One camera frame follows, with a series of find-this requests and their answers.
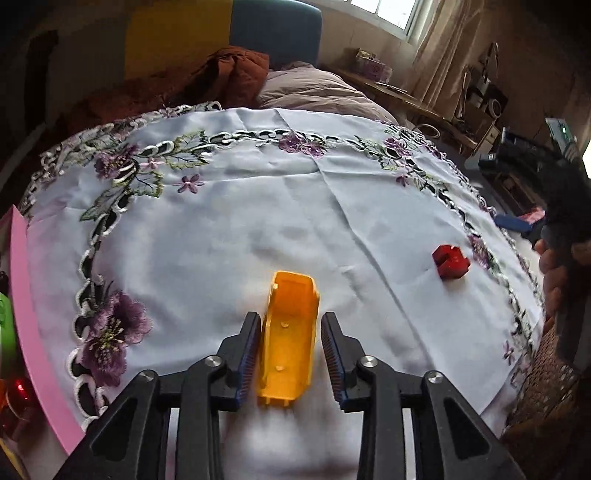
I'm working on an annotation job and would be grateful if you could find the red plastic block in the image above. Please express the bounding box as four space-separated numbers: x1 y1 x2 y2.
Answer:
431 244 472 281

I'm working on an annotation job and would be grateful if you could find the pale pink duvet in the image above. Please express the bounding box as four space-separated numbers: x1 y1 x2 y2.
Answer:
256 61 402 125

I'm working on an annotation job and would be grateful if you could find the brown woven mat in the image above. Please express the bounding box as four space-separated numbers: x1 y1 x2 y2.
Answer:
501 318 591 480

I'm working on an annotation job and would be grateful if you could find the rust brown quilt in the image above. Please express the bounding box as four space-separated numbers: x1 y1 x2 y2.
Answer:
60 46 271 139

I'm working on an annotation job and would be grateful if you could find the cluttered storage shelf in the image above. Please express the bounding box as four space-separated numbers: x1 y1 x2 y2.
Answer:
455 41 555 213

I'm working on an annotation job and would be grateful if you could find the white floral embroidered tablecloth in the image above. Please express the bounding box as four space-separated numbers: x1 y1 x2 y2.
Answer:
18 102 546 480

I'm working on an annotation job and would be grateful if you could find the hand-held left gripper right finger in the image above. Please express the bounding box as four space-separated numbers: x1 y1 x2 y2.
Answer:
321 312 527 480

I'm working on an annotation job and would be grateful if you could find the bright window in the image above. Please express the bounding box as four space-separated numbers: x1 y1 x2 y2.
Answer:
346 0 437 44

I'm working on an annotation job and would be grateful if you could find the person's right hand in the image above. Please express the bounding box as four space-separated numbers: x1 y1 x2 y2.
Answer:
534 239 563 326

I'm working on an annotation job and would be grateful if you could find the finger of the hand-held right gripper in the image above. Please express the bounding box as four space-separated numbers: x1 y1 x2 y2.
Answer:
493 213 548 241

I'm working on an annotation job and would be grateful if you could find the orange plastic holder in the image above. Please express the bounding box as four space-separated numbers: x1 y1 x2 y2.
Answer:
255 271 321 409

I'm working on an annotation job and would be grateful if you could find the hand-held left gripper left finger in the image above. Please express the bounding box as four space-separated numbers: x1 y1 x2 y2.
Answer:
53 312 263 480

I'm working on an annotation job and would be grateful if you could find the grey yellow blue headboard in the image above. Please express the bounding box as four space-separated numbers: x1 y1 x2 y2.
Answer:
28 0 322 93

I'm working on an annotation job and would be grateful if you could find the light green plastic piece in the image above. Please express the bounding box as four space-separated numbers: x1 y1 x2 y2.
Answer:
0 291 17 365

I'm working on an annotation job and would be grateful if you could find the beige curtain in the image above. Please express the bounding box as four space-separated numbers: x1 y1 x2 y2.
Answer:
411 0 490 107

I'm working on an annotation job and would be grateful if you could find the purple patterned box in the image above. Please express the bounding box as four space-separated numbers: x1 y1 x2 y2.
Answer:
355 48 393 80

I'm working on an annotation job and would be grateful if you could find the wooden ledge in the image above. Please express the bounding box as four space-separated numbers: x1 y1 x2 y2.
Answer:
337 69 481 155

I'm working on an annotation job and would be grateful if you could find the pink-edged white cardboard box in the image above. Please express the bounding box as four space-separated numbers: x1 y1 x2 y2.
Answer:
0 205 86 480

